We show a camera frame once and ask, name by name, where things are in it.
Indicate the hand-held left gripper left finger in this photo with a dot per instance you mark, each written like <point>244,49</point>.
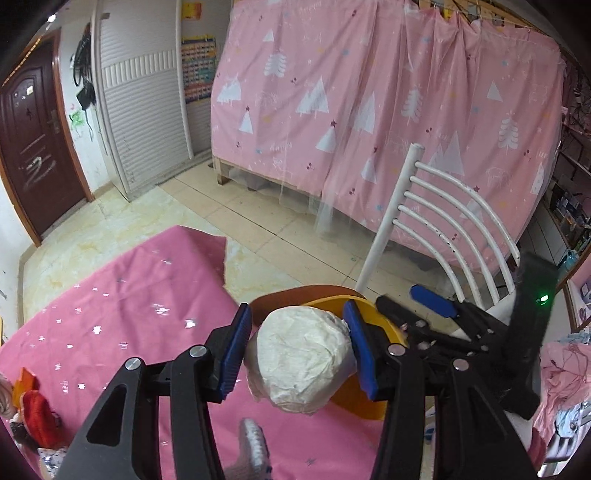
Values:
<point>234,350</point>

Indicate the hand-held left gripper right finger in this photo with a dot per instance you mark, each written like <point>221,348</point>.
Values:
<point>362,355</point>

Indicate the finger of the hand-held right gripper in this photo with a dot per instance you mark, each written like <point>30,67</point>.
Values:
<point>406,325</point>
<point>434,300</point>

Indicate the yellow plastic bin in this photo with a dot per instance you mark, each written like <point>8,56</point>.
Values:
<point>364,406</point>

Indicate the white paper ball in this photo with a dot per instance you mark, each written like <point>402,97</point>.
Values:
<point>300,360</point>

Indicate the person's right hand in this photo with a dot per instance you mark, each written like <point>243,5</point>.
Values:
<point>519,429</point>

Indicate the person's left hand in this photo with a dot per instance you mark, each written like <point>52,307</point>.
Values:
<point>254,447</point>

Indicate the pink clothing pile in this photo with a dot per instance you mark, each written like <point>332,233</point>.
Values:
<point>563,374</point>

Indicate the pink star-print tablecloth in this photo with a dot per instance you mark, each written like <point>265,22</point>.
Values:
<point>138,314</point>

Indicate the white metal chair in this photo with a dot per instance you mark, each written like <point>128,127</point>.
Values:
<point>406,184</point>

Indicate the blue white wrapper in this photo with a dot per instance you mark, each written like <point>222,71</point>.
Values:
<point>53,459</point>

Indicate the pink tree-print bed curtain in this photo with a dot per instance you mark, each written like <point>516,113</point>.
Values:
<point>369,92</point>

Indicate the white louvered wardrobe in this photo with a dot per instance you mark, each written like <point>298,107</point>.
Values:
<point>138,115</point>

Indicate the white pole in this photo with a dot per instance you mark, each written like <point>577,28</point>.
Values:
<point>184,92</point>

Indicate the dark brown door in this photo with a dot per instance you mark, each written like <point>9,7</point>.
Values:
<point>32,138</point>

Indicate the black hanging bag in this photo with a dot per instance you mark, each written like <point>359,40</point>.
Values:
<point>86,94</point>

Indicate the cluttered wall shelf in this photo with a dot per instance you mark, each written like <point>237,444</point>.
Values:
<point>570,184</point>

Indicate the wooden bed frame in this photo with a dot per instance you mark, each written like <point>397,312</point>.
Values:
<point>221,173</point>

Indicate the colourful wall chart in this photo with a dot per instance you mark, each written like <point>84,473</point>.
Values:
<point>198,69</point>

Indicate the yellow red wall sign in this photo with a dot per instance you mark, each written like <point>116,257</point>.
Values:
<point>191,9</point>

